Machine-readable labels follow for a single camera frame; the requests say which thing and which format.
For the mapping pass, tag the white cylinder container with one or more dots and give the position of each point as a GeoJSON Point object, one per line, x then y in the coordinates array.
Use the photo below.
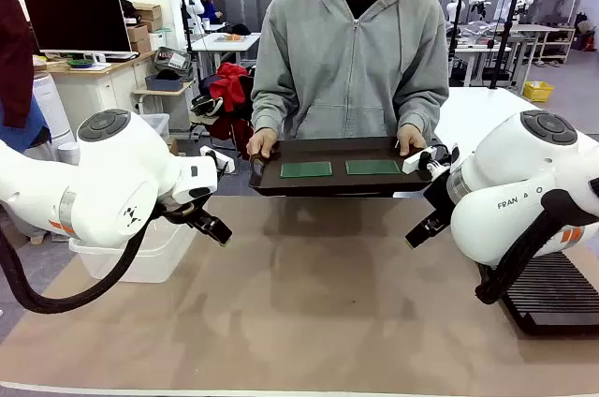
{"type": "Point", "coordinates": [69, 153]}

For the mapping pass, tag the person torso grey hoodie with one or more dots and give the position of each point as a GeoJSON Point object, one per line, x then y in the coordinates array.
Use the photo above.
{"type": "Point", "coordinates": [351, 50]}

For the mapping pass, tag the black computer monitor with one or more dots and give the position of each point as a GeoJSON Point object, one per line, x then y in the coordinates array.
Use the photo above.
{"type": "Point", "coordinates": [77, 22]}

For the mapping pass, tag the stacked cardboard boxes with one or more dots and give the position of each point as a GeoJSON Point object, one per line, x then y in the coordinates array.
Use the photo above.
{"type": "Point", "coordinates": [142, 27]}

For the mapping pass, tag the yellow crate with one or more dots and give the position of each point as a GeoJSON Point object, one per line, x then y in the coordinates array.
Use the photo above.
{"type": "Point", "coordinates": [538, 92]}

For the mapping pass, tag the green PCB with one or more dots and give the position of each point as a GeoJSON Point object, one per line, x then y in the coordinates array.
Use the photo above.
{"type": "Point", "coordinates": [373, 167]}
{"type": "Point", "coordinates": [306, 169]}

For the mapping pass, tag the person's right hand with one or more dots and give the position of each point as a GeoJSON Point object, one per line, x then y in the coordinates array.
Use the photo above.
{"type": "Point", "coordinates": [262, 142]}

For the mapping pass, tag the black white sneakers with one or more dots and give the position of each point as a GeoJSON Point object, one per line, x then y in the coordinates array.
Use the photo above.
{"type": "Point", "coordinates": [206, 106]}

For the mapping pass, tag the clear plastic box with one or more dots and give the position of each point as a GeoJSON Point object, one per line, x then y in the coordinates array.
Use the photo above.
{"type": "Point", "coordinates": [154, 259]}

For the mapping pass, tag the wooden desk white cabinet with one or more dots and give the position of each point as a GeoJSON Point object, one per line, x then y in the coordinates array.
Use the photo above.
{"type": "Point", "coordinates": [93, 88]}

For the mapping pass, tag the black slotted PCB rack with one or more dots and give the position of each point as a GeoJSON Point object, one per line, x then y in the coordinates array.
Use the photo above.
{"type": "Point", "coordinates": [552, 294]}

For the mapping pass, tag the black tripod pole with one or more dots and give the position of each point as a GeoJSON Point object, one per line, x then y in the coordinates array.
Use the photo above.
{"type": "Point", "coordinates": [506, 36]}

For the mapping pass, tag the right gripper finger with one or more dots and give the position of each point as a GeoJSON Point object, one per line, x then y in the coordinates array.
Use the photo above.
{"type": "Point", "coordinates": [436, 224]}
{"type": "Point", "coordinates": [419, 234]}

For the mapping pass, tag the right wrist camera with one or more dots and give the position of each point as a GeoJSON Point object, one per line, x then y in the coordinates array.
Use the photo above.
{"type": "Point", "coordinates": [414, 160]}

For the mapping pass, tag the grey bin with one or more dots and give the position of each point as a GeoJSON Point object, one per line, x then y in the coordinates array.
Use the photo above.
{"type": "Point", "coordinates": [164, 83]}

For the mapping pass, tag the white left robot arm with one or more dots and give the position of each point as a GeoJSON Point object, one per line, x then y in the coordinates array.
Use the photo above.
{"type": "Point", "coordinates": [107, 181]}

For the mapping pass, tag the person's right forearm grey sleeve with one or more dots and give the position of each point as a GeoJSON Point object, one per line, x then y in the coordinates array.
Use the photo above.
{"type": "Point", "coordinates": [269, 109]}

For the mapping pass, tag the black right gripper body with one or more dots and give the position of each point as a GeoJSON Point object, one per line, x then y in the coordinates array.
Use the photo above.
{"type": "Point", "coordinates": [440, 198]}

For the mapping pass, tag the dark brown serving tray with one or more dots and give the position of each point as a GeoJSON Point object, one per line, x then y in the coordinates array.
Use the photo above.
{"type": "Point", "coordinates": [337, 184]}

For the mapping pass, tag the white air purifier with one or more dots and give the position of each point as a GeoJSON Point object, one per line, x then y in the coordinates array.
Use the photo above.
{"type": "Point", "coordinates": [51, 107]}

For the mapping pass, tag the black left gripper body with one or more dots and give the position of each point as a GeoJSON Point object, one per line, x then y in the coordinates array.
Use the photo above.
{"type": "Point", "coordinates": [193, 212]}

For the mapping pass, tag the white background desk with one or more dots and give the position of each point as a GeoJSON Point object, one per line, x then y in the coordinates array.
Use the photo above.
{"type": "Point", "coordinates": [224, 43]}

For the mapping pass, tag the person's left hand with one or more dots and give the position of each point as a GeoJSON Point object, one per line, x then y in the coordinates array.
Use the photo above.
{"type": "Point", "coordinates": [411, 139]}

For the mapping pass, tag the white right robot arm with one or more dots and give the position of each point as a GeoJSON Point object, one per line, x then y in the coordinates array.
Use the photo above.
{"type": "Point", "coordinates": [510, 172]}

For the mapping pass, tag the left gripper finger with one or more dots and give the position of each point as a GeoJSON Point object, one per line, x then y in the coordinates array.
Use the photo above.
{"type": "Point", "coordinates": [200, 226]}
{"type": "Point", "coordinates": [220, 229]}

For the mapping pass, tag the seated person in blue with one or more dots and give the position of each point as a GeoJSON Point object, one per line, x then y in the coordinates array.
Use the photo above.
{"type": "Point", "coordinates": [211, 4]}

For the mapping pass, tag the red jacket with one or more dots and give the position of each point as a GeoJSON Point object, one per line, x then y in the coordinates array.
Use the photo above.
{"type": "Point", "coordinates": [229, 88]}

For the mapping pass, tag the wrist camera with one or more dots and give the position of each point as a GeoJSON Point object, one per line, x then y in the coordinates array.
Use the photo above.
{"type": "Point", "coordinates": [223, 165]}
{"type": "Point", "coordinates": [414, 160]}

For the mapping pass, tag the person's left forearm grey sleeve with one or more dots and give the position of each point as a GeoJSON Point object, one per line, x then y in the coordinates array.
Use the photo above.
{"type": "Point", "coordinates": [421, 107]}

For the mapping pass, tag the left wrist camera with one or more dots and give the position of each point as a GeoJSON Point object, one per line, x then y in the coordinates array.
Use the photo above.
{"type": "Point", "coordinates": [223, 165]}

